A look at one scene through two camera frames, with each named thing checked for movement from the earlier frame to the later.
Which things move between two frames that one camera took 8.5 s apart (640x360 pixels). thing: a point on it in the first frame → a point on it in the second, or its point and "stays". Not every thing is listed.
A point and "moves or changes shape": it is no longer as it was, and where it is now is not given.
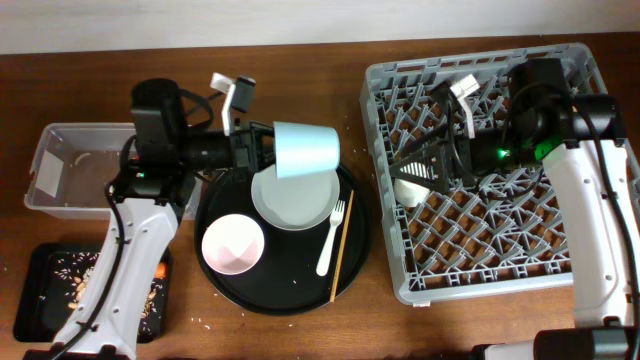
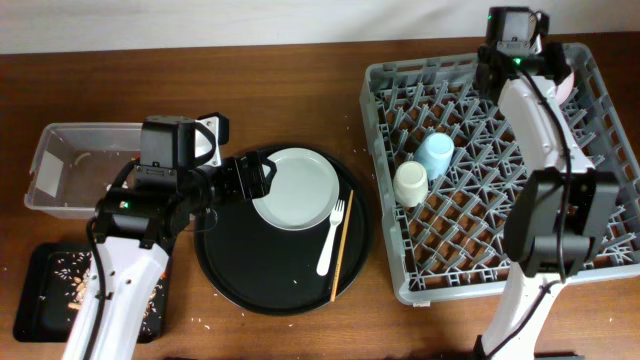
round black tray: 265,269 stays
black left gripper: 243,147 → 239,190
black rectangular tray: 53,279 stays
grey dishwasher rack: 505,228 stays
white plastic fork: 335,219 stays
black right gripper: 453,157 → 557,54
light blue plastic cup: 302,149 moves or changes shape
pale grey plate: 296,202 stays
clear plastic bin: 74,165 stays
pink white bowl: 232,244 moves or changes shape
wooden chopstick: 339,256 stays
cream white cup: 409,194 stays
